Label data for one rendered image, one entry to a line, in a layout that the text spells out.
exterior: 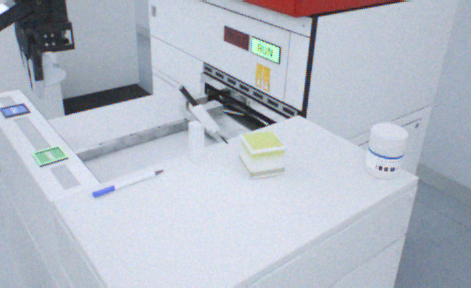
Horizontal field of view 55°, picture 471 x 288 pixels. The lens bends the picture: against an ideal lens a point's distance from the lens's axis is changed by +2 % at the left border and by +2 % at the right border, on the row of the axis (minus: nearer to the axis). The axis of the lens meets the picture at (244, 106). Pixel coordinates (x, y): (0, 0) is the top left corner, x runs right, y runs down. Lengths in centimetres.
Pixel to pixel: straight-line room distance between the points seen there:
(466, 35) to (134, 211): 205
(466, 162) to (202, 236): 211
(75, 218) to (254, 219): 30
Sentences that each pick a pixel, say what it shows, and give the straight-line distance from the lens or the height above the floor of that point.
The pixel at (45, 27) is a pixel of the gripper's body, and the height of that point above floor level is 124.
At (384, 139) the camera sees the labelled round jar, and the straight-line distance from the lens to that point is 91.
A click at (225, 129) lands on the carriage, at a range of 125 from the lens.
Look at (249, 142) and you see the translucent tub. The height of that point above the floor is 103.
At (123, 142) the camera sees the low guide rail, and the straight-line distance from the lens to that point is 128.
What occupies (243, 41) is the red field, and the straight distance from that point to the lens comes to 128.
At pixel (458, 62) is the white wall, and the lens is 259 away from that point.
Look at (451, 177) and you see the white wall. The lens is 279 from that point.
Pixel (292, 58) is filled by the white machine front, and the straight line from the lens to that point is 115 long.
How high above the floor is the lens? 147
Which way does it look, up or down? 25 degrees down
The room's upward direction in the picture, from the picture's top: 3 degrees clockwise
